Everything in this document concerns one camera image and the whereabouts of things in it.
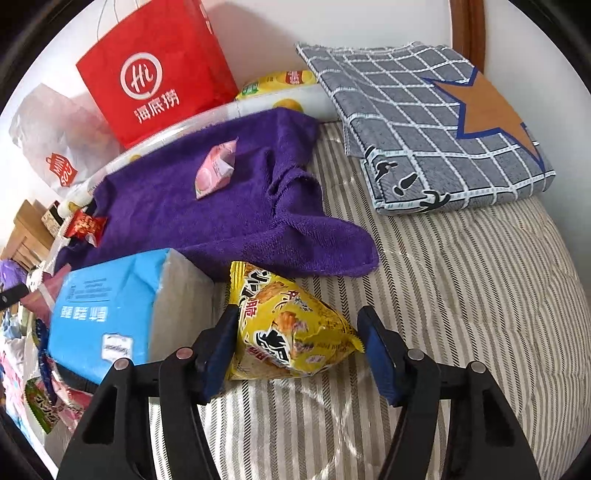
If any pile of snack packets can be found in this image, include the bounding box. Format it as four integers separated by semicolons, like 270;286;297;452
0;263;93;435

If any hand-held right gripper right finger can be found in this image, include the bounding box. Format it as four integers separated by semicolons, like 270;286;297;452
356;305;541;480

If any red paper bag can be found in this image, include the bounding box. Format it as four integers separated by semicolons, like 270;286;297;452
75;0;239;149

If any small patterned box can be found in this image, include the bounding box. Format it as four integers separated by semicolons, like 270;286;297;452
41;205;63;236

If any light wooden furniture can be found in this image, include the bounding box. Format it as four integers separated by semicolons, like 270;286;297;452
0;200;51;271

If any yellow snack packet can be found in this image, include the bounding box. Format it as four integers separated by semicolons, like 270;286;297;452
227;261;365;381

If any purple towel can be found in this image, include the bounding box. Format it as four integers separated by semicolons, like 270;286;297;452
53;108;380;278

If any brown wooden bed frame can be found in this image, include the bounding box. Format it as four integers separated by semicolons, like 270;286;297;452
450;0;485;75

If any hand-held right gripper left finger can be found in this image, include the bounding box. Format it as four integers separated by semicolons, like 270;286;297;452
55;305;241;480

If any white lemon print roll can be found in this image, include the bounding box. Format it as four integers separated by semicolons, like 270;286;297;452
62;85;342;215

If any red candy packet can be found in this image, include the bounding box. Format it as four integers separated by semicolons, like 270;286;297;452
62;209;108;245

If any blue tissue pack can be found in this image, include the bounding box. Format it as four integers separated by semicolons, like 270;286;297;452
46;248;218;386

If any pink snack packet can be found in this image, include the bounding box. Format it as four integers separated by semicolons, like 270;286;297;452
194;137;239;200

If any yellow chip bag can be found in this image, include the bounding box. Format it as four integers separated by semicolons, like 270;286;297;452
235;70;319;112

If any grey checked folded blanket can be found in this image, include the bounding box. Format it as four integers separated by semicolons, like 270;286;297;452
295;41;557;217

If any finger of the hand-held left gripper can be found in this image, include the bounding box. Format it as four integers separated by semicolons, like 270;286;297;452
0;282;29;310

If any purple cloth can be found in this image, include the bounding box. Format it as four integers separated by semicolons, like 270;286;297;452
0;260;27;294

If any white plastic bag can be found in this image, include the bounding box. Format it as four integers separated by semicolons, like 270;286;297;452
8;83;123;199

